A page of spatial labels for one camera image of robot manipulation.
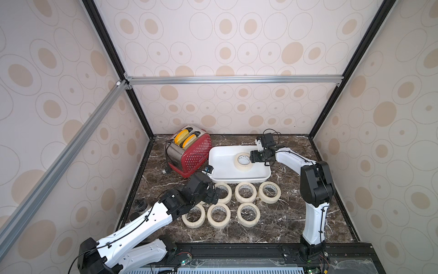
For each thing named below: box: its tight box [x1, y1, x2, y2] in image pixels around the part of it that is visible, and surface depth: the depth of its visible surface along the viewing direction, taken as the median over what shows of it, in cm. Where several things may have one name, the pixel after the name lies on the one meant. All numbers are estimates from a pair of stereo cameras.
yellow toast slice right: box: [181, 134, 197, 149], surface depth 91 cm
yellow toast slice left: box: [173, 129, 190, 145], surface depth 93 cm
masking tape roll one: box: [181, 200, 206, 229], surface depth 84 cm
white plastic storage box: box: [208, 144, 272, 184], surface depth 105 cm
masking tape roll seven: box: [233, 152, 254, 173], surface depth 105 cm
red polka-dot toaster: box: [164, 125, 213, 178], surface depth 95 cm
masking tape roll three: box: [234, 181, 258, 204], surface depth 94 cm
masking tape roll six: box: [207, 203, 231, 229], surface depth 85 cm
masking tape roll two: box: [236, 202, 261, 228], surface depth 86 cm
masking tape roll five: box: [214, 182, 233, 205], surface depth 94 cm
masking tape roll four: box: [258, 180, 282, 205], surface depth 93 cm
